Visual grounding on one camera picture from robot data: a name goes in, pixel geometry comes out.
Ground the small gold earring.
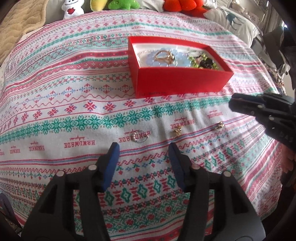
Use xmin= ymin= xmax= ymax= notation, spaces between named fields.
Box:
xmin=174 ymin=126 xmax=183 ymax=137

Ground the small silver ring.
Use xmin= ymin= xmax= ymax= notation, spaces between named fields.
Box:
xmin=131 ymin=130 xmax=150 ymax=144

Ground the red cardboard box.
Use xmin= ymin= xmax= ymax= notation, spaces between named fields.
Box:
xmin=128 ymin=36 xmax=233 ymax=98

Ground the white bunny plush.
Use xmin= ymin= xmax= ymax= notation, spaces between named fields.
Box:
xmin=61 ymin=0 xmax=85 ymax=19

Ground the orange persimmon plush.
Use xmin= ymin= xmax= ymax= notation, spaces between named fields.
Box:
xmin=163 ymin=0 xmax=208 ymax=18

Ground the green tree plush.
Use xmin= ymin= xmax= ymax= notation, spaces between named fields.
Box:
xmin=108 ymin=0 xmax=140 ymax=10

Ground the patterned pink green bedspread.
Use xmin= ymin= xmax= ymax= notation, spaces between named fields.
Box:
xmin=1 ymin=10 xmax=281 ymax=240

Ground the clear crystal bead bracelet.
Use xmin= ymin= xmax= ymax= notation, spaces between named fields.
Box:
xmin=137 ymin=48 xmax=163 ymax=67

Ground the yellow radish plush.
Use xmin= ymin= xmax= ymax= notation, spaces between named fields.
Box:
xmin=90 ymin=0 xmax=108 ymax=11

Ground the person's right hand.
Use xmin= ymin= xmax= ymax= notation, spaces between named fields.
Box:
xmin=281 ymin=145 xmax=295 ymax=173

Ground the white deer pillow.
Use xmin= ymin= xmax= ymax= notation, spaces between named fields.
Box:
xmin=203 ymin=7 xmax=260 ymax=47

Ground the black hair claw clip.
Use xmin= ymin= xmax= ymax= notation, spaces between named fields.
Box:
xmin=199 ymin=58 xmax=214 ymax=69

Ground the gold green stone ring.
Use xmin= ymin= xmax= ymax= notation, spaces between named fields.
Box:
xmin=154 ymin=49 xmax=176 ymax=65

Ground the lime green bead bracelet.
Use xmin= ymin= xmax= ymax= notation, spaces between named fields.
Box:
xmin=188 ymin=52 xmax=219 ymax=70

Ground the beige fleece blanket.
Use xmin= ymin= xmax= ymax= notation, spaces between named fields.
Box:
xmin=1 ymin=0 xmax=48 ymax=63

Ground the light blue bead bracelet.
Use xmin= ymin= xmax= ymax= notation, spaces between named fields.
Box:
xmin=145 ymin=48 xmax=191 ymax=68

